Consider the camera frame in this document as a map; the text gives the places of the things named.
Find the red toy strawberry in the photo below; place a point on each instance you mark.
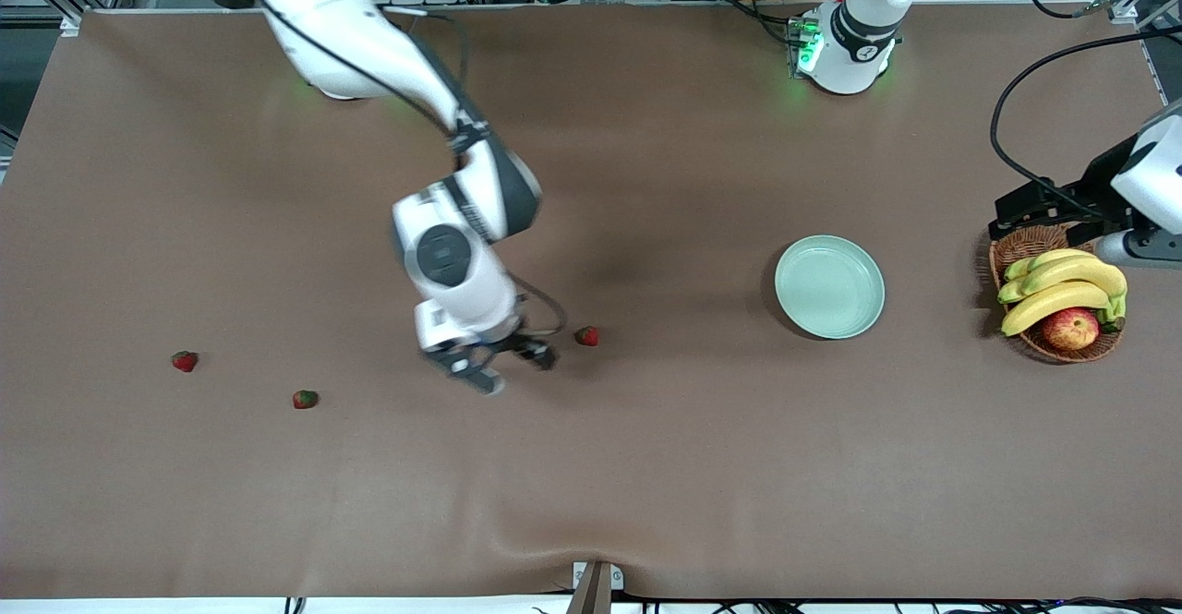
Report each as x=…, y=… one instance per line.
x=586, y=336
x=185, y=361
x=306, y=399

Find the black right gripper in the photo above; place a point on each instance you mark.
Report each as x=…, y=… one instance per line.
x=524, y=346

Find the small yellow-green banana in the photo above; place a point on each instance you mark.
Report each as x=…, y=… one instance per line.
x=1039, y=259

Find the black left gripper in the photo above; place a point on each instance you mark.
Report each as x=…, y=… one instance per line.
x=1087, y=188

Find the plump yellow banana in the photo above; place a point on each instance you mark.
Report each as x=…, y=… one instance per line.
x=1053, y=300

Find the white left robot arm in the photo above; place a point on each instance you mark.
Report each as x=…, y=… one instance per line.
x=859, y=42

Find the long aluminium frame rail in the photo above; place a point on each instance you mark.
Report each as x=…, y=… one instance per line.
x=1122, y=6

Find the yellow banana bunch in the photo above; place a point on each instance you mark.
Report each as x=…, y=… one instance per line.
x=1080, y=272

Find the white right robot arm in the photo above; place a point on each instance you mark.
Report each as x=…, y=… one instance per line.
x=342, y=23

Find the pale green round plate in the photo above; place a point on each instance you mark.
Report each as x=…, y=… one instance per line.
x=829, y=286

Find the brown table cover mat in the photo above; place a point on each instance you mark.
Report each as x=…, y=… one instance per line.
x=646, y=457

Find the red yellow apple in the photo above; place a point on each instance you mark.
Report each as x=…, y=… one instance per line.
x=1071, y=329

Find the grey metal clamp bracket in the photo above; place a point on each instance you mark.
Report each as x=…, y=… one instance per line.
x=596, y=591

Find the brown wicker basket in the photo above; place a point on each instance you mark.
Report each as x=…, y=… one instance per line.
x=1025, y=243

